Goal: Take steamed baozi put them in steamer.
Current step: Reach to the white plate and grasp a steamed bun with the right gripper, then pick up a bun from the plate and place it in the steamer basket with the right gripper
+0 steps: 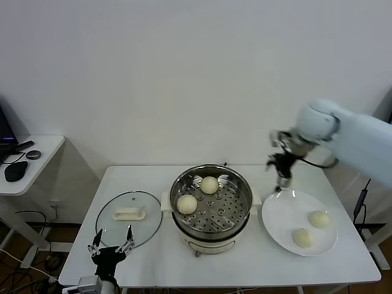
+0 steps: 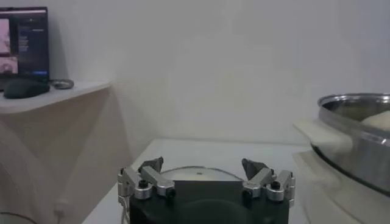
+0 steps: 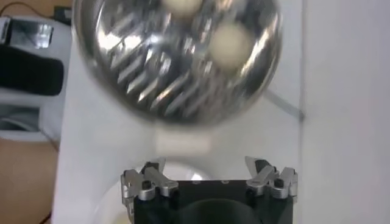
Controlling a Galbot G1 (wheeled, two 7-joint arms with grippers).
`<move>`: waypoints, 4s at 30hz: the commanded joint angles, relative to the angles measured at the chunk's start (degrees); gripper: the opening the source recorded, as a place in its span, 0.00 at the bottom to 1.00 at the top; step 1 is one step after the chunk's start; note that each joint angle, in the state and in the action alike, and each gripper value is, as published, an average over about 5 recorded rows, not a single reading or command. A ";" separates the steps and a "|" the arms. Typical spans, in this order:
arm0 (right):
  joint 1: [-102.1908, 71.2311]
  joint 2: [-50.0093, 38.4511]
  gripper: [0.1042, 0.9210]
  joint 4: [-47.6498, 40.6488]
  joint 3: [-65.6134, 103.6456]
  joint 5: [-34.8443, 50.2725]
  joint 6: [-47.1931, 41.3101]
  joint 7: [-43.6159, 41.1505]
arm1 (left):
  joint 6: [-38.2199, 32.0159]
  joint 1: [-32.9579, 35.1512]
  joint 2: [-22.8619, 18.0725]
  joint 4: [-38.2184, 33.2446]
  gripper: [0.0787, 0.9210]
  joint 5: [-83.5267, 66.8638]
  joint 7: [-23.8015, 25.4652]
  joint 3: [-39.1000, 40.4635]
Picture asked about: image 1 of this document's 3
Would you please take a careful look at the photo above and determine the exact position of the white floor cable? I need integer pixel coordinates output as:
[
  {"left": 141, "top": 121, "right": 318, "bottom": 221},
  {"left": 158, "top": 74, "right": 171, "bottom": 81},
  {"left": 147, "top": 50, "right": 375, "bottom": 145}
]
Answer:
[{"left": 0, "top": 247, "right": 59, "bottom": 283}]

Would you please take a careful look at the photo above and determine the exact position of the perforated steel steamer pot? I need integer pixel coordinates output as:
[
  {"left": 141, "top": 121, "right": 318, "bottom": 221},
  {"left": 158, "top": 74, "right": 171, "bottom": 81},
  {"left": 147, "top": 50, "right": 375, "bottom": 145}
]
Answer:
[{"left": 161, "top": 165, "right": 263, "bottom": 235}]

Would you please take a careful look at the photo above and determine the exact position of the black floor cable bundle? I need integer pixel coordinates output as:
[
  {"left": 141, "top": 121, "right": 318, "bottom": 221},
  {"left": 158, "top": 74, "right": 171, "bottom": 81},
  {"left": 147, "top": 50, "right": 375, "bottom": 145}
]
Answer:
[{"left": 42, "top": 254, "right": 64, "bottom": 273}]

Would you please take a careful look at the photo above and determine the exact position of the black bar-shaped device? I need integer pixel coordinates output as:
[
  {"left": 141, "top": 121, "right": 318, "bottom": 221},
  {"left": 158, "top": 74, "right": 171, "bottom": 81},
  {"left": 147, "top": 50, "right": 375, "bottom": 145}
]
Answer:
[{"left": 13, "top": 140, "right": 35, "bottom": 151}]

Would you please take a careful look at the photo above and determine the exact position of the white side table with mouse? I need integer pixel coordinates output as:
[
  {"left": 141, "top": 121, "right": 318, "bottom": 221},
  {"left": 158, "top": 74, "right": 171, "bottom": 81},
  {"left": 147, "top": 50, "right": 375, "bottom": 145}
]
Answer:
[{"left": 0, "top": 134, "right": 67, "bottom": 269}]

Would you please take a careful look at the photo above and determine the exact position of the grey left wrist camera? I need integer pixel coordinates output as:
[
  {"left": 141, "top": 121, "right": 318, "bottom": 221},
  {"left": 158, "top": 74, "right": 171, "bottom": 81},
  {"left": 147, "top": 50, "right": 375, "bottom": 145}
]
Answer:
[{"left": 78, "top": 275, "right": 104, "bottom": 294}]

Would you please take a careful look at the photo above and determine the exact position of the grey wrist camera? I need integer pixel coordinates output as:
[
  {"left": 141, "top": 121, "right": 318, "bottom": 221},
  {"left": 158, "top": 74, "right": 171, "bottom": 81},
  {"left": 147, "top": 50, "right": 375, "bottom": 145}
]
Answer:
[
  {"left": 78, "top": 275, "right": 104, "bottom": 294},
  {"left": 268, "top": 130, "right": 296, "bottom": 151}
]

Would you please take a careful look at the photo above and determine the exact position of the black laptop with purple screen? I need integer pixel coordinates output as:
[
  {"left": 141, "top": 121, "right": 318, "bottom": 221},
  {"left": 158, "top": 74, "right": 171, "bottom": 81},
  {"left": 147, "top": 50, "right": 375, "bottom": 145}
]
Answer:
[{"left": 0, "top": 94, "right": 18, "bottom": 151}]

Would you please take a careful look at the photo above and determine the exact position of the white steamed baozi bun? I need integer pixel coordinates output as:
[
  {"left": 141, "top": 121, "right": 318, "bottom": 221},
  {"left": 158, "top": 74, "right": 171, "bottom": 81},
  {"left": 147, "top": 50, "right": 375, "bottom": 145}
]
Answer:
[
  {"left": 200, "top": 176, "right": 220, "bottom": 195},
  {"left": 307, "top": 210, "right": 331, "bottom": 229},
  {"left": 176, "top": 195, "right": 198, "bottom": 215},
  {"left": 292, "top": 228, "right": 315, "bottom": 248}
]

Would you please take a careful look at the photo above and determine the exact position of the black looping floor cable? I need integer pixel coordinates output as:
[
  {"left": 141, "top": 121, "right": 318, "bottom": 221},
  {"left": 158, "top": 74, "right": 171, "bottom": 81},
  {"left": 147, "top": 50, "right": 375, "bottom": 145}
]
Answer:
[{"left": 15, "top": 209, "right": 50, "bottom": 229}]

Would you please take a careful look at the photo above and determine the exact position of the thin black desk cable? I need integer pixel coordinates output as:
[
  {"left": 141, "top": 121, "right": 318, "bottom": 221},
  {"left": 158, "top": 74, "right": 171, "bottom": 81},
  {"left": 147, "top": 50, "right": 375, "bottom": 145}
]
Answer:
[{"left": 2, "top": 151, "right": 26, "bottom": 166}]

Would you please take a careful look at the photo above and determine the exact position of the steel pot with white base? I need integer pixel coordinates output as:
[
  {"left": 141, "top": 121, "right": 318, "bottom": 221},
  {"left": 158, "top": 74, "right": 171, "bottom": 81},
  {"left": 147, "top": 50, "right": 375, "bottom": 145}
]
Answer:
[{"left": 161, "top": 191, "right": 263, "bottom": 258}]

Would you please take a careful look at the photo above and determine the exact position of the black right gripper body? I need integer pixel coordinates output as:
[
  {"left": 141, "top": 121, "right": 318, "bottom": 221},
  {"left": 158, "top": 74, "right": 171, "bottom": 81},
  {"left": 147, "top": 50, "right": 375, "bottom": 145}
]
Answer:
[{"left": 271, "top": 153, "right": 297, "bottom": 179}]

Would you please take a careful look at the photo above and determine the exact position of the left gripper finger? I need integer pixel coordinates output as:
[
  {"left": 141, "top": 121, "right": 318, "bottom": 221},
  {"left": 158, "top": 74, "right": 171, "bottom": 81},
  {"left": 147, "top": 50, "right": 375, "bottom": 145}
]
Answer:
[
  {"left": 87, "top": 228, "right": 104, "bottom": 257},
  {"left": 115, "top": 225, "right": 137, "bottom": 255}
]

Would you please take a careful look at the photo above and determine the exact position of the black cable with grey adapter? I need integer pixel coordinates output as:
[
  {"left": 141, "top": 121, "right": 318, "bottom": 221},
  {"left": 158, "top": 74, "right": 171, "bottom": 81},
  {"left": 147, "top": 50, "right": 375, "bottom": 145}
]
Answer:
[{"left": 353, "top": 179, "right": 372, "bottom": 227}]

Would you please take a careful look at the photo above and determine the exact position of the white round plate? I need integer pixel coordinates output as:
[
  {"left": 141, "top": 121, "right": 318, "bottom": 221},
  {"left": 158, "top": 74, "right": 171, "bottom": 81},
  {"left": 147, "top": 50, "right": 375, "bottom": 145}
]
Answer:
[{"left": 262, "top": 189, "right": 340, "bottom": 257}]

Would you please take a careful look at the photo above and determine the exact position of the black computer mouse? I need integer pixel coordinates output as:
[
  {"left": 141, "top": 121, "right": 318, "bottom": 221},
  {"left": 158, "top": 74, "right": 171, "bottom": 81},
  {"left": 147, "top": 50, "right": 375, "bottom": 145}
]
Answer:
[{"left": 4, "top": 161, "right": 29, "bottom": 183}]

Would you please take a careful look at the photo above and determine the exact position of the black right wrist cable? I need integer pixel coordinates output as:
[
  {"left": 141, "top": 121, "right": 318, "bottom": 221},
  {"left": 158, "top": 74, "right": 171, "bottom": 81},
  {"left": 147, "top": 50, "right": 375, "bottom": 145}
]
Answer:
[{"left": 301, "top": 157, "right": 340, "bottom": 168}]

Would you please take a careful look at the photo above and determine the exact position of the glass lid with cream handle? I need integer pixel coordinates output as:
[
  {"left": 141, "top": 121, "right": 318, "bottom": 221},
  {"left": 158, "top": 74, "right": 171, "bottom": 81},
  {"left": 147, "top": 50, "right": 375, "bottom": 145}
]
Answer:
[{"left": 95, "top": 190, "right": 163, "bottom": 252}]

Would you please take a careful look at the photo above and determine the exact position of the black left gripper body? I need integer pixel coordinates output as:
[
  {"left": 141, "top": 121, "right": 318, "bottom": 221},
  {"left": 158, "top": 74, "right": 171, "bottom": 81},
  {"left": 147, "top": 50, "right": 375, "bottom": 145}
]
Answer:
[{"left": 91, "top": 246, "right": 127, "bottom": 278}]

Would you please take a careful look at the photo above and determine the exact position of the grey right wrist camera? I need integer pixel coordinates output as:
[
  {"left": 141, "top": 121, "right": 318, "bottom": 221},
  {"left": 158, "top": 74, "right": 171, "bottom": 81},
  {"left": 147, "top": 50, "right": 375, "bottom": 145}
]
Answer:
[{"left": 268, "top": 130, "right": 296, "bottom": 151}]

